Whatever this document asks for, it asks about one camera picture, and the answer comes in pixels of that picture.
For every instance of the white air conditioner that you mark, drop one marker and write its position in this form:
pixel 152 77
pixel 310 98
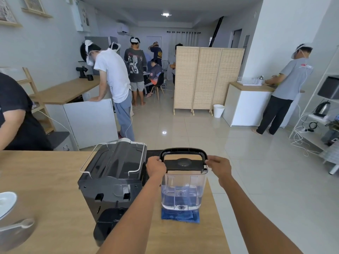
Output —
pixel 123 28

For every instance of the white dish rack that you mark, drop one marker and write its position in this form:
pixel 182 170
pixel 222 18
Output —
pixel 250 81

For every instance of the white waste bin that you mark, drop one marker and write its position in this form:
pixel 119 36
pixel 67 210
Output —
pixel 218 111

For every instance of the white cabinet with wooden top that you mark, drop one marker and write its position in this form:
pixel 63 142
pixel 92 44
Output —
pixel 246 105

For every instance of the black coffee machine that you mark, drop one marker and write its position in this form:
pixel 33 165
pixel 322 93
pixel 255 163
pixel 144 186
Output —
pixel 114 171

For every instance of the grey spoon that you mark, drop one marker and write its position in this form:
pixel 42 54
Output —
pixel 20 225

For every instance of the long wooden counter white front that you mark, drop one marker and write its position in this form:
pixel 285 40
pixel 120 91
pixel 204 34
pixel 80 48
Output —
pixel 79 116

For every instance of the person's right fingers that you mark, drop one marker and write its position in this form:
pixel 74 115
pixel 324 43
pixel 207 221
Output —
pixel 211 160

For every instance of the small framed picture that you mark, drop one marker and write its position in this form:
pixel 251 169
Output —
pixel 35 6

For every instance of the black staircase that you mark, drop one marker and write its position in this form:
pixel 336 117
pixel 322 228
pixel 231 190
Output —
pixel 216 31

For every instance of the person's left fingers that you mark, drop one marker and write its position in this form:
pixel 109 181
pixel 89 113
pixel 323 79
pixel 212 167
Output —
pixel 160 161

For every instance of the black chair wooden legs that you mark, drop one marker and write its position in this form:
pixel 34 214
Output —
pixel 158 85

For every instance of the steel electric kettle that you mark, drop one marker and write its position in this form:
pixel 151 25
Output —
pixel 323 109

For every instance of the round ceiling light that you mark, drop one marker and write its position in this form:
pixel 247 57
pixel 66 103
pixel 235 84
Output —
pixel 166 15

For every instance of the person's left hand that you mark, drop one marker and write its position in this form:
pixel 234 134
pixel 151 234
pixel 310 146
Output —
pixel 155 169

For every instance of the white wall cabinet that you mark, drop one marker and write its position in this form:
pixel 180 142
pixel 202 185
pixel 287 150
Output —
pixel 80 15

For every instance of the blue folded cloth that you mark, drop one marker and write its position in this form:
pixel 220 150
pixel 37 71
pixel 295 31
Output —
pixel 180 216

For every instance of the black coffee grinder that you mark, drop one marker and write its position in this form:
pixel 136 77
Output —
pixel 81 71

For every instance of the black cup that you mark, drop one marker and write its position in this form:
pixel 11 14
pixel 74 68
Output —
pixel 90 77

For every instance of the large framed picture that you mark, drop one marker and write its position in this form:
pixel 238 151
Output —
pixel 6 11

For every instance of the person's right hand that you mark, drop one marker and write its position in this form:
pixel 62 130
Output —
pixel 222 169

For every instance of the grey door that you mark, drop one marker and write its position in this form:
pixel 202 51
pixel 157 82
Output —
pixel 237 38

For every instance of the grey refrigerator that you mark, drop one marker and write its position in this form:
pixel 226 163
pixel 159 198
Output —
pixel 103 43

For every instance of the woven folding screen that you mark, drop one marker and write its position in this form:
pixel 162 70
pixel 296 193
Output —
pixel 206 79

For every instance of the white curtain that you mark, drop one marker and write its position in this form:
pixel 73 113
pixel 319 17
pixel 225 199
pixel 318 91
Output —
pixel 185 38

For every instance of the grey storage box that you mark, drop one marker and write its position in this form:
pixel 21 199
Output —
pixel 61 141

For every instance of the white metal shelf unit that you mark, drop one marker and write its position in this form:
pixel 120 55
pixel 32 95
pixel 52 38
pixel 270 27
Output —
pixel 308 134

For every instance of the black box appliance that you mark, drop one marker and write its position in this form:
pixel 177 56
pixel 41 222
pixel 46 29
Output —
pixel 329 87

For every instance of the person's right forearm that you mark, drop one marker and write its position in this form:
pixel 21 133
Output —
pixel 254 216

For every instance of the white power strip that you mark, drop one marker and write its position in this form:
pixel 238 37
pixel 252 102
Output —
pixel 302 130

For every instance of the clear water tank black lid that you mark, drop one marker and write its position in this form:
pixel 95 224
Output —
pixel 183 182

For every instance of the wooden ladder shelf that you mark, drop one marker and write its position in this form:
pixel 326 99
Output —
pixel 31 87

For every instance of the person's left forearm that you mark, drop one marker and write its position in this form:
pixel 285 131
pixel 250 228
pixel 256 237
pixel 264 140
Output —
pixel 132 216

